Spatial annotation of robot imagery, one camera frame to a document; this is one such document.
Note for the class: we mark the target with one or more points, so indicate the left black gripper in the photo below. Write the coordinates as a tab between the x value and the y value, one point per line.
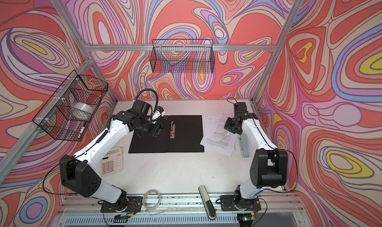
158	133

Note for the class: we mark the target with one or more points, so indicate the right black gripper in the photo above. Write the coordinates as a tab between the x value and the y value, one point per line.
227	126

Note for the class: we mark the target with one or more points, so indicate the metal folder clip mechanism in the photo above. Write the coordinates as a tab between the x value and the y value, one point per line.
172	130

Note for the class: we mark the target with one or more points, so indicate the printed paper sheets stack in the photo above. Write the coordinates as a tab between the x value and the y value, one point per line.
216	138

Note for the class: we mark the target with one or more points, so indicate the white and black file folder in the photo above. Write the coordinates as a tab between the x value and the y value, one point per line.
181	133

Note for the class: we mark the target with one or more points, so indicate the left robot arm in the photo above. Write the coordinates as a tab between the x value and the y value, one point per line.
78	173

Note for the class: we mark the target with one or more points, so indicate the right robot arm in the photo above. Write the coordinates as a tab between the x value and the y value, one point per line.
268	169

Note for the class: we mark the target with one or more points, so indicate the grey blue hole punch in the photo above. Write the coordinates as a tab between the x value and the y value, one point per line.
244	145

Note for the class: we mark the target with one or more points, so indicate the pink white calculator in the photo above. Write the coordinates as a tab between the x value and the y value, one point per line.
112	162

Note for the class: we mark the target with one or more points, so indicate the marker pen in basket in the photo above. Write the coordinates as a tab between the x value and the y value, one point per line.
81	131

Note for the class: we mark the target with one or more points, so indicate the silver tape roll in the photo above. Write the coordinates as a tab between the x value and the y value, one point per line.
81	108

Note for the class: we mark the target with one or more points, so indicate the white and black stapler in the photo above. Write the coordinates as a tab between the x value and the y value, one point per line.
210	210

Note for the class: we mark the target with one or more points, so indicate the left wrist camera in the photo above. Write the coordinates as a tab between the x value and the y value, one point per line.
158	113

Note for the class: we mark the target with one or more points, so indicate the rear black wire basket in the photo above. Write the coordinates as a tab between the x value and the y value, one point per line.
182	56

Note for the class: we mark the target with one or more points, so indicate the black wire basket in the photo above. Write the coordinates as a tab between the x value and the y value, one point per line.
182	56
58	121

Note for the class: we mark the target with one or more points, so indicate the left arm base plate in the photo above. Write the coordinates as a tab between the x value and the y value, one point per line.
127	204

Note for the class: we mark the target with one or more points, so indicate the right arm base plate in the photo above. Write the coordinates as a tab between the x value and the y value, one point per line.
231	203

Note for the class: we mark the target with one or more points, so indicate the left black wire basket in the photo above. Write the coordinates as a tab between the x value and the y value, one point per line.
58	121

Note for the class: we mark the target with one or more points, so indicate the aluminium frame rail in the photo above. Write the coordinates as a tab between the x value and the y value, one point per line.
186	210

